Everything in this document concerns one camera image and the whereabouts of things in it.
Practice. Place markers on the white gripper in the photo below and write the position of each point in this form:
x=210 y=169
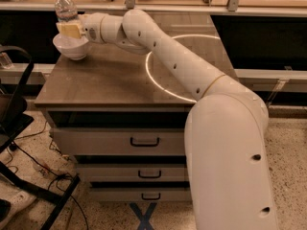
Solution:
x=91 y=28

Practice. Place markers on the clear plastic water bottle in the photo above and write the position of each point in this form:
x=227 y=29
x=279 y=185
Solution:
x=66 y=10

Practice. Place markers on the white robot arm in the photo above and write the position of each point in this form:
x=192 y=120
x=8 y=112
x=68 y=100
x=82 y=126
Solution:
x=224 y=132

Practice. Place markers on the white ceramic bowl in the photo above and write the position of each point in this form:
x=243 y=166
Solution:
x=70 y=47

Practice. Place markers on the grey three-drawer cabinet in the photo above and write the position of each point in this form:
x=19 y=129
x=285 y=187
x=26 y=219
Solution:
x=112 y=88

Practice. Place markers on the top grey drawer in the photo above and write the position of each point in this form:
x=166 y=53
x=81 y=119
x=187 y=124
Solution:
x=119 y=141

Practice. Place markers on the grey drawer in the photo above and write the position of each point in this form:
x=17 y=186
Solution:
x=132 y=172
x=119 y=141
x=140 y=194

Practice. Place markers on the middle grey drawer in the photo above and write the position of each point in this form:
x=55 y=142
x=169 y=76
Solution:
x=132 y=172

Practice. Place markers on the bottom grey drawer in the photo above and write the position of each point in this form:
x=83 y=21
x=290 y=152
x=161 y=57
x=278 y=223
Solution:
x=140 y=194

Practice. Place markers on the blue tape cross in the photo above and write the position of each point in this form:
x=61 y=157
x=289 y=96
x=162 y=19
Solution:
x=144 y=217

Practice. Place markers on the metal window rail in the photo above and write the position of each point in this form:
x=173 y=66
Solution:
x=287 y=6

